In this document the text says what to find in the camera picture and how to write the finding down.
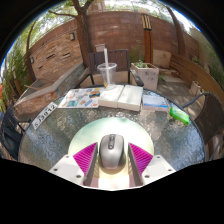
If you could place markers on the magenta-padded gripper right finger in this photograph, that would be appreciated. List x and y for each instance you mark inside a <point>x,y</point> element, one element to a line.
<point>141,158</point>

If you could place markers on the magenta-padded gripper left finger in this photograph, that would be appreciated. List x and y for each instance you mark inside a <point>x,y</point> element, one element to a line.
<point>85,158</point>

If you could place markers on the grey and black computer mouse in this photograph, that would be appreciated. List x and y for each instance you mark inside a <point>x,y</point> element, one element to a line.
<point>112,153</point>

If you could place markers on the pale round mouse pad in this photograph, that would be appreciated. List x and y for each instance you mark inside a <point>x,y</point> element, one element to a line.
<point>110,126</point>

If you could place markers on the small blue and white booklet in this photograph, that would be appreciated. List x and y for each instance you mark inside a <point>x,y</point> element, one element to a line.
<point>154,102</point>

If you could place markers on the green packet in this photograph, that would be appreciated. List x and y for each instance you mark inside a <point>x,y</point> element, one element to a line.
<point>179,115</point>

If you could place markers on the white number sign plate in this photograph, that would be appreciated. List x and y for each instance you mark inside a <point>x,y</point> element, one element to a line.
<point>45,116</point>

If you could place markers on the open white book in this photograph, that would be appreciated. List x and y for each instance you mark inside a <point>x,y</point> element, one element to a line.
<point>121,96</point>

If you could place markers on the raised stone basin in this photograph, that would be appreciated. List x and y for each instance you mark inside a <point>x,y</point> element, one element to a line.
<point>36,100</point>

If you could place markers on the white planter box with plant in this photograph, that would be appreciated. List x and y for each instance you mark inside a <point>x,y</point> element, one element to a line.
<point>148,76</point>

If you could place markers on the dark wicker chair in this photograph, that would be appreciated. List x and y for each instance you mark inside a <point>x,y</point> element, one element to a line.
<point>213,116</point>

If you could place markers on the clear plastic cup with straw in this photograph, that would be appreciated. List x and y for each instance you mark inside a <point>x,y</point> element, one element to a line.
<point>107,75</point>

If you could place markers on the curved wooden bench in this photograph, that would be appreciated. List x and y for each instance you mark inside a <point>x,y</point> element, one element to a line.
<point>190,71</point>

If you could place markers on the brown slatted wooden chair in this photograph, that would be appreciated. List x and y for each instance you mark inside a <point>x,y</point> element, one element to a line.
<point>115,60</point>

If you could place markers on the slender tree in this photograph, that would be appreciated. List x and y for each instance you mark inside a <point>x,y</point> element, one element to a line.
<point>178,33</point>
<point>29,70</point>

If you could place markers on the large tree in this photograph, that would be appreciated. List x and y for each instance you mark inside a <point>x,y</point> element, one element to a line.
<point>83,40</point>

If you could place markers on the grey wall-mounted box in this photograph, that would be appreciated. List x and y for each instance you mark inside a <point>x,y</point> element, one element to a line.
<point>100,48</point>

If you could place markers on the dark wall lamp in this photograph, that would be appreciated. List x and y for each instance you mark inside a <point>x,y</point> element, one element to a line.
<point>32,60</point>
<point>72,36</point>

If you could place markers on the tall wooden lamp post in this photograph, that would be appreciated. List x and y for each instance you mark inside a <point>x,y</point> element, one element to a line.
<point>147,43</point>

